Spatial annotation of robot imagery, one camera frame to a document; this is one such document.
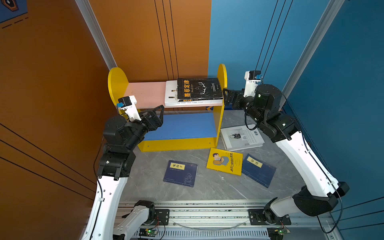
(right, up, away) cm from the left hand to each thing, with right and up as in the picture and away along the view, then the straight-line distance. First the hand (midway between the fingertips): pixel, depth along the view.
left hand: (157, 107), depth 58 cm
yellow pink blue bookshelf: (+7, -9, +29) cm, 32 cm away
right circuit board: (+54, -59, +13) cm, 81 cm away
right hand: (+29, +8, +4) cm, 31 cm away
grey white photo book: (+45, -15, +42) cm, 63 cm away
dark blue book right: (+53, -35, +31) cm, 70 cm away
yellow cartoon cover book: (+33, -29, +34) cm, 55 cm away
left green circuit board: (-8, -58, +13) cm, 60 cm away
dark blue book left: (+6, -35, +30) cm, 47 cm away
